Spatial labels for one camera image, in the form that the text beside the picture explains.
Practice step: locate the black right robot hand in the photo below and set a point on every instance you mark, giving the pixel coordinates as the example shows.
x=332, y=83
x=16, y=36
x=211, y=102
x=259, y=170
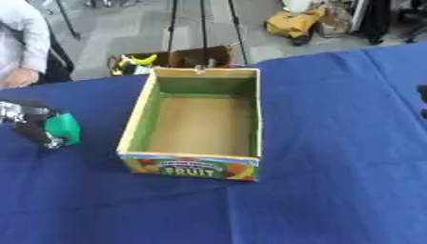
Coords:
x=423, y=100

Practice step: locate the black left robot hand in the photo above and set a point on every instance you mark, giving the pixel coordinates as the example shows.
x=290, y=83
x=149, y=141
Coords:
x=30, y=124

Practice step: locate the green block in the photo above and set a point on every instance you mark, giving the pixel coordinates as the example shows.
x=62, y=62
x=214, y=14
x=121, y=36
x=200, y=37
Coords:
x=64, y=128

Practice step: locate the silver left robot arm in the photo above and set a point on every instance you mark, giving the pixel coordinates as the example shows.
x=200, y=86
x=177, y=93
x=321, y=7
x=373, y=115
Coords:
x=11, y=112

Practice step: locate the open cardboard box green inside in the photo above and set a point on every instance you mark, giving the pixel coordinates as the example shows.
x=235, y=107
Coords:
x=194, y=124

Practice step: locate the brown cardboard box with toys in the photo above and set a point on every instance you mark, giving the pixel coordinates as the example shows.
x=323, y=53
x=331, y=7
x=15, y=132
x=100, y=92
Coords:
x=183, y=58

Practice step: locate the person's hand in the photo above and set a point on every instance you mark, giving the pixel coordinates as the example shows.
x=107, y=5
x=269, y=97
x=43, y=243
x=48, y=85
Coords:
x=21, y=78

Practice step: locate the person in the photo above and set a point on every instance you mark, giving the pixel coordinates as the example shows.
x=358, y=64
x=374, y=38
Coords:
x=22, y=38

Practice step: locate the yellow toy banana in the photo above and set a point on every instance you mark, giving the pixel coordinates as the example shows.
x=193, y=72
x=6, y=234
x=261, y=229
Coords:
x=142, y=59

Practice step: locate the yellow bag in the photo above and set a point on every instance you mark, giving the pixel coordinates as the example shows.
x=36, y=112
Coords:
x=293, y=21

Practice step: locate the black tripod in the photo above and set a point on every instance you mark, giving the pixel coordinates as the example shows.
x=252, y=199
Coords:
x=203, y=28

